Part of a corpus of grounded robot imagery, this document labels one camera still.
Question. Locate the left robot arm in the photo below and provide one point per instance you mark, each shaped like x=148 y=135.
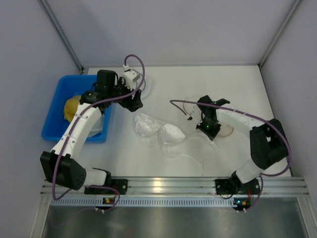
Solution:
x=61 y=165

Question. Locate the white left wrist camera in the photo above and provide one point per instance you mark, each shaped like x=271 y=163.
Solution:
x=131 y=76

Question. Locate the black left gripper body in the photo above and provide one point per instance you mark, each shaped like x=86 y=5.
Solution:
x=132 y=100

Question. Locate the blue plastic bin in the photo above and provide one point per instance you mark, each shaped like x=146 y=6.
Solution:
x=67 y=87

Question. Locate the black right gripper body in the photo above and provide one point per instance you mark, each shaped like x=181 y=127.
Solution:
x=212 y=129

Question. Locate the yellow bra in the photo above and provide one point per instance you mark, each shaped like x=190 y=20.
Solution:
x=70 y=108

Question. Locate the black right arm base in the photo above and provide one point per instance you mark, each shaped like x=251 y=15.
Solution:
x=230 y=186

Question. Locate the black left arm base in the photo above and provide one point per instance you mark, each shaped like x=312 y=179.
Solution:
x=121 y=185

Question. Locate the perforated cable tray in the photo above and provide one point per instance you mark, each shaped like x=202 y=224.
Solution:
x=147 y=202

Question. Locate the pale green bra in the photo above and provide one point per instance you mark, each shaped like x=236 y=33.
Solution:
x=97 y=128

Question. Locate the white mesh laundry bag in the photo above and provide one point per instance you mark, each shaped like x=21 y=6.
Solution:
x=225 y=129
x=147 y=87

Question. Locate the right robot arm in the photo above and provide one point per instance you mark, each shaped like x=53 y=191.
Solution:
x=268 y=144

